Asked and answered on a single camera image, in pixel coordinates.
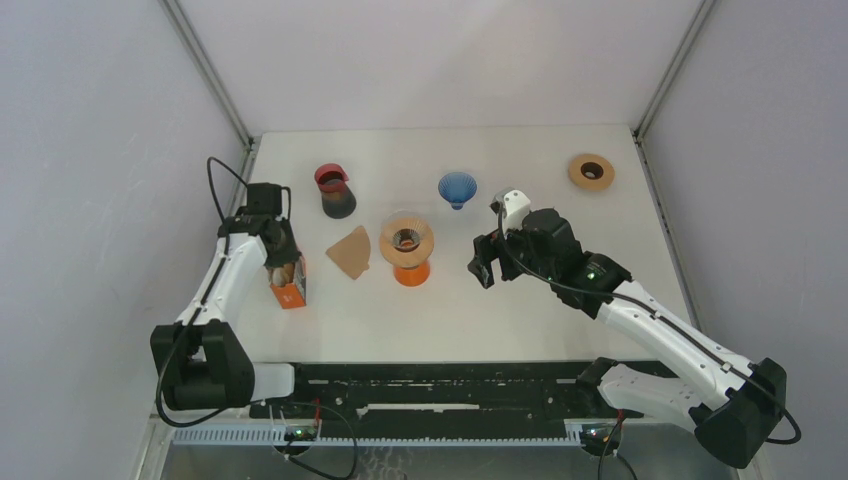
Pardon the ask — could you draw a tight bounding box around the orange coffee filter box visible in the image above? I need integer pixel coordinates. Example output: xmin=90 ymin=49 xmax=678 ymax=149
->
xmin=268 ymin=255 xmax=307 ymax=309

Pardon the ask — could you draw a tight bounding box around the blue glass dripper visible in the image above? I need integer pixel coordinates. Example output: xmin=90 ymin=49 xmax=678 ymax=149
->
xmin=437 ymin=172 xmax=478 ymax=210

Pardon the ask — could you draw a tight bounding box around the black camera cable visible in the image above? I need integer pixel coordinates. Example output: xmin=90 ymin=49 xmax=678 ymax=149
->
xmin=496 ymin=198 xmax=803 ymax=480
xmin=154 ymin=156 xmax=250 ymax=429

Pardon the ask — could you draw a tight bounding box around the left black camera cable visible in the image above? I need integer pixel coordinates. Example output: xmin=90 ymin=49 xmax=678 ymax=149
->
xmin=154 ymin=156 xmax=250 ymax=429

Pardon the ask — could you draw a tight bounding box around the orange glass carafe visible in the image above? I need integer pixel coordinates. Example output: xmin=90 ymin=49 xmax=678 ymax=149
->
xmin=392 ymin=229 xmax=430 ymax=287

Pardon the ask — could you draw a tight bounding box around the wooden dripper ring holder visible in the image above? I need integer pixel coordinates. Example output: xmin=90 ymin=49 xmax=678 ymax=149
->
xmin=379 ymin=214 xmax=435 ymax=269

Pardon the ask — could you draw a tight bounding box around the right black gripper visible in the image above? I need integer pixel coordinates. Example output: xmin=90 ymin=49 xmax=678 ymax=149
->
xmin=467 ymin=223 xmax=556 ymax=290

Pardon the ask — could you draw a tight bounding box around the red black carafe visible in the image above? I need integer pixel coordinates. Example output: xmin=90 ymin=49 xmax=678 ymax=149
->
xmin=314 ymin=163 xmax=357 ymax=219

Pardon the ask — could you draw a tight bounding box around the right black camera cable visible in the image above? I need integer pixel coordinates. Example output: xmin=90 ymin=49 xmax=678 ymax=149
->
xmin=496 ymin=198 xmax=803 ymax=480

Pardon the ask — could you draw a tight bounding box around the clear glass dripper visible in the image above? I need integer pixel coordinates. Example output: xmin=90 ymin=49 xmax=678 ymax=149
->
xmin=381 ymin=210 xmax=432 ymax=252

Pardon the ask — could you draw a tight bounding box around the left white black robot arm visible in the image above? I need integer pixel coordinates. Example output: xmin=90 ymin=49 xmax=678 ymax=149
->
xmin=150 ymin=183 xmax=313 ymax=417

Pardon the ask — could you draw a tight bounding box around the brown paper coffee filter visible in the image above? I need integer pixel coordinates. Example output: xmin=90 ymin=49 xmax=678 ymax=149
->
xmin=326 ymin=225 xmax=371 ymax=280

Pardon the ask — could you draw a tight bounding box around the far wooden dripper ring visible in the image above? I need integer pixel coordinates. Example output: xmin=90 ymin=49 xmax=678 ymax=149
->
xmin=567 ymin=153 xmax=616 ymax=193

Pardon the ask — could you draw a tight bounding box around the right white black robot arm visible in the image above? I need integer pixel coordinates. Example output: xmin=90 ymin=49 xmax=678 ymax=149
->
xmin=468 ymin=200 xmax=802 ymax=469

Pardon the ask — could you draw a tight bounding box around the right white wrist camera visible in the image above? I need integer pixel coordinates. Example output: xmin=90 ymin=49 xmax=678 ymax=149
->
xmin=490 ymin=188 xmax=531 ymax=232

